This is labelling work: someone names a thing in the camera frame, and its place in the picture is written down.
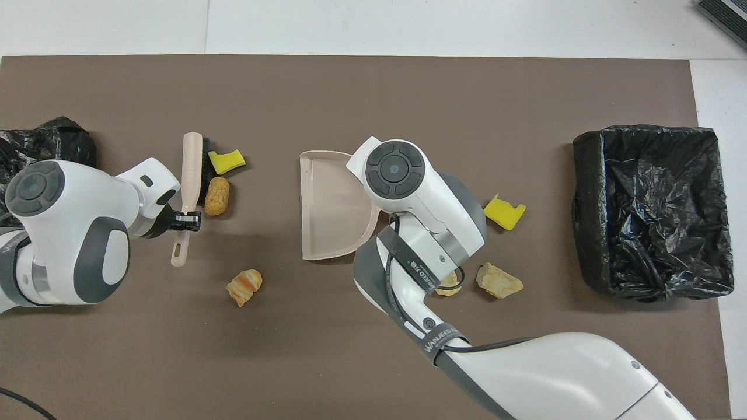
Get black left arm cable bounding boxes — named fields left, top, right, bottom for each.
left=0, top=387, right=57, bottom=420

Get brown fried croquette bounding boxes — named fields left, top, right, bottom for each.
left=204, top=177, right=231, bottom=216

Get yellow sponge piece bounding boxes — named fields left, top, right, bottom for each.
left=208, top=149, right=246, bottom=176
left=483, top=194, right=526, bottom=231

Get striped croissant bread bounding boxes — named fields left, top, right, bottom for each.
left=226, top=269, right=263, bottom=308

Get black bag lined bin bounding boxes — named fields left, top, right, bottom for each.
left=0, top=116, right=97, bottom=176
left=571, top=124, right=736, bottom=303

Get beige plastic dustpan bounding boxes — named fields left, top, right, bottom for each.
left=299, top=150, right=383, bottom=261

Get pale fried dumpling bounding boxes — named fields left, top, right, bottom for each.
left=435, top=271, right=463, bottom=298
left=476, top=262, right=524, bottom=299

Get beige brush black bristles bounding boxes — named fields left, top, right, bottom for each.
left=170, top=132, right=212, bottom=268

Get dark ribbed device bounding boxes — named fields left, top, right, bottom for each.
left=694, top=0, right=747, bottom=51

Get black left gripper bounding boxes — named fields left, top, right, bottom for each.
left=142, top=201, right=203, bottom=239

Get brown paper table mat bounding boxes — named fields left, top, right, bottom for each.
left=0, top=55, right=731, bottom=420

